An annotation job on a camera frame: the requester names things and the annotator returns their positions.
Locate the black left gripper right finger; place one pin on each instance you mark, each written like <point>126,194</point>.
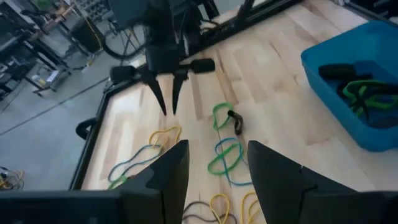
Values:
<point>276,180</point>

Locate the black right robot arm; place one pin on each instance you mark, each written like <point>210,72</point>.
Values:
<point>189,18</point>

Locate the brown rubber band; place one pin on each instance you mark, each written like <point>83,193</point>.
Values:
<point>192,203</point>

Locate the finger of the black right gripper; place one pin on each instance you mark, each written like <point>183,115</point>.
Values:
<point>178,90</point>
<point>157,91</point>

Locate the yellow flat stick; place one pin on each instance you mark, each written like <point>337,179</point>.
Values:
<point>243,205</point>

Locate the yellow rubber band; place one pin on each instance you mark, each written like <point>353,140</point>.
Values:
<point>180,132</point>
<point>219,194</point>

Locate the blue plastic bin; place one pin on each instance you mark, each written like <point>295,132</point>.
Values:
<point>335,118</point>

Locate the blue rubber band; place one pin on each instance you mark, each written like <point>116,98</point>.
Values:
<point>109,177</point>
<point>241,184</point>

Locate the thick black rubber band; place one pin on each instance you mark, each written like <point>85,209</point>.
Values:
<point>335,71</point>

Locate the green rubber band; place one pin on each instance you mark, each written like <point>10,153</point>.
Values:
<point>119,182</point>
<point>241,155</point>
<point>215,116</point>
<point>376,104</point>
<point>346,91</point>

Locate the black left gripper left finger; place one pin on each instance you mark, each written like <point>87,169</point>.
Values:
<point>168,180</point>

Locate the black workshop desk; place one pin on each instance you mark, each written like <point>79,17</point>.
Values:
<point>46,62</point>

